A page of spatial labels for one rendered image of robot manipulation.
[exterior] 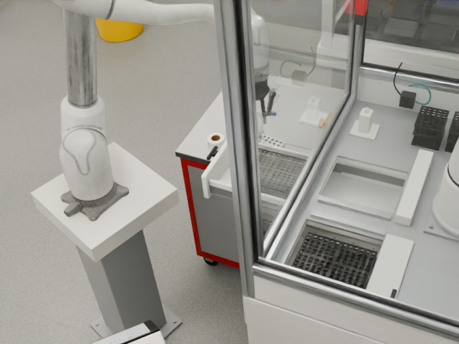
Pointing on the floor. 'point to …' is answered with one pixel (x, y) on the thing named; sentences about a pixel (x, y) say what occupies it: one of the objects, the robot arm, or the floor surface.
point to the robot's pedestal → (127, 289)
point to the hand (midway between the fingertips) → (259, 123)
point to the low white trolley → (191, 152)
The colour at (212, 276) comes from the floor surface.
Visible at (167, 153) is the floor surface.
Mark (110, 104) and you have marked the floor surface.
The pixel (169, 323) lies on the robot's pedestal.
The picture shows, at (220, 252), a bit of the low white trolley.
